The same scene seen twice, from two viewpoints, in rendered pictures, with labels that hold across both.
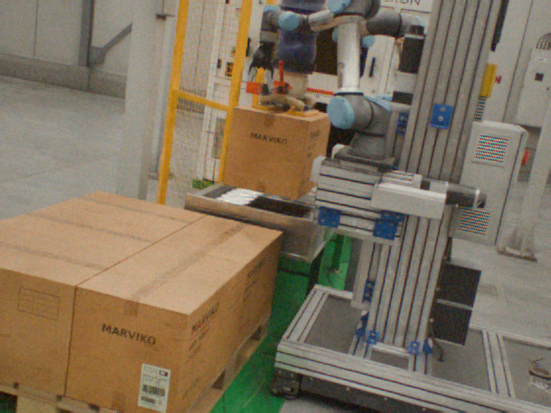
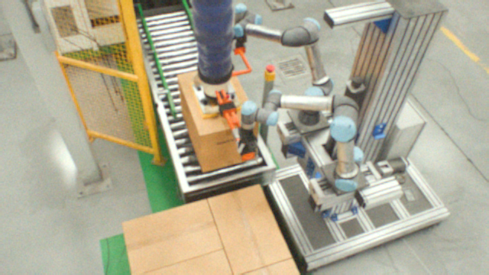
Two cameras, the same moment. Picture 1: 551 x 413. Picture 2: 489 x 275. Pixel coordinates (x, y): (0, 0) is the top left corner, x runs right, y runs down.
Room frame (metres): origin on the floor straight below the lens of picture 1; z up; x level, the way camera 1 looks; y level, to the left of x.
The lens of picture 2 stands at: (1.83, 1.02, 3.09)
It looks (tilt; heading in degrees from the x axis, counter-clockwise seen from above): 51 degrees down; 326
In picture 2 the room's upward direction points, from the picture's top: 3 degrees clockwise
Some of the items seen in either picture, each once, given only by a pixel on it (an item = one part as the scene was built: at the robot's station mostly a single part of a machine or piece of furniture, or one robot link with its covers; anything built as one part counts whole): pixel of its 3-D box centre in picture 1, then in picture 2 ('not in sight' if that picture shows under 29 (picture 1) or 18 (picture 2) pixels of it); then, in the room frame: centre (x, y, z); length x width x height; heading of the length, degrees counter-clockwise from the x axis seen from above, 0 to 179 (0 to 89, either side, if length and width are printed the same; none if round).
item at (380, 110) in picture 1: (372, 114); (351, 159); (2.68, -0.31, 1.20); 0.13 x 0.12 x 0.14; 130
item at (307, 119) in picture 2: not in sight; (309, 112); (3.16, -0.42, 1.09); 0.15 x 0.15 x 0.10
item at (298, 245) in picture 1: (247, 233); (230, 188); (3.27, 0.13, 0.48); 0.70 x 0.03 x 0.15; 77
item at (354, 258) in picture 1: (361, 225); (265, 116); (3.71, -0.49, 0.50); 0.07 x 0.07 x 1.00; 77
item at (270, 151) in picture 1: (280, 147); (216, 117); (3.61, 0.04, 0.88); 0.60 x 0.40 x 0.40; 167
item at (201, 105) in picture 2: (270, 103); (202, 97); (3.63, 0.13, 1.10); 0.34 x 0.10 x 0.05; 167
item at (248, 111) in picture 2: (271, 19); (248, 112); (3.04, 0.16, 1.51); 0.09 x 0.08 x 0.11; 40
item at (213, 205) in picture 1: (250, 212); (230, 180); (3.27, 0.13, 0.58); 0.70 x 0.03 x 0.06; 77
